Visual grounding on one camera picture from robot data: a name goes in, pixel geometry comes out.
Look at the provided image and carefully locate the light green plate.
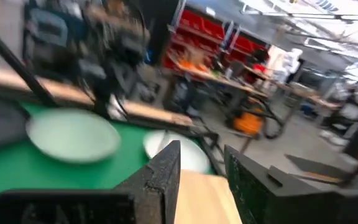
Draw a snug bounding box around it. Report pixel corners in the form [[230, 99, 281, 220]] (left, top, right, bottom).
[[25, 108, 121, 164]]

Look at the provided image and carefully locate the wooden shelf board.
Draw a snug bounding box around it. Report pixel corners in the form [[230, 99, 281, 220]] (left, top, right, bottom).
[[174, 170, 244, 224]]

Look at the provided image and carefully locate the long wooden workbench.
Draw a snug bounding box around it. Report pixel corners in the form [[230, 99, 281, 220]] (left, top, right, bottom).
[[172, 61, 270, 98]]

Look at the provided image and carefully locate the black metal pole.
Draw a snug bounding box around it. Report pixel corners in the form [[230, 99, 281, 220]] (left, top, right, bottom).
[[0, 14, 59, 108]]

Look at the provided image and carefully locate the wooden table border, black rail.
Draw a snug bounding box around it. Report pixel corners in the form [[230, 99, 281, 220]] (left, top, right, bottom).
[[0, 64, 194, 128]]

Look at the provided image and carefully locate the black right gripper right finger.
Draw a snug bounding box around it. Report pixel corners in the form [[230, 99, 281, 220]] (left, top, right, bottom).
[[224, 144, 358, 224]]

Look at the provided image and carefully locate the person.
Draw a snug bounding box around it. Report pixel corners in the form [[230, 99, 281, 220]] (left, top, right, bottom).
[[268, 48, 304, 83]]

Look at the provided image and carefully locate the green table mat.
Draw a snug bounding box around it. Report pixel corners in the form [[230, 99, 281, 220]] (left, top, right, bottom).
[[0, 101, 214, 215]]

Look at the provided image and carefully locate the white plate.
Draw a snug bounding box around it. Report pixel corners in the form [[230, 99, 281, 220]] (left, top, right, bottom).
[[143, 129, 211, 174]]

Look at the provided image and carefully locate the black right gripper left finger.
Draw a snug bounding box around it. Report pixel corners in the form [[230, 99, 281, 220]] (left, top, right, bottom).
[[0, 140, 181, 224]]

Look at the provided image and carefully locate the orange shop vacuum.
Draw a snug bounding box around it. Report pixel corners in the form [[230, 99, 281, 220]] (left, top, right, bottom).
[[232, 108, 264, 137]]

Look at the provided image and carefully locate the red storage bin rack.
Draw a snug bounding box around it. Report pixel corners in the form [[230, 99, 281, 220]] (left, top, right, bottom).
[[163, 8, 270, 73]]

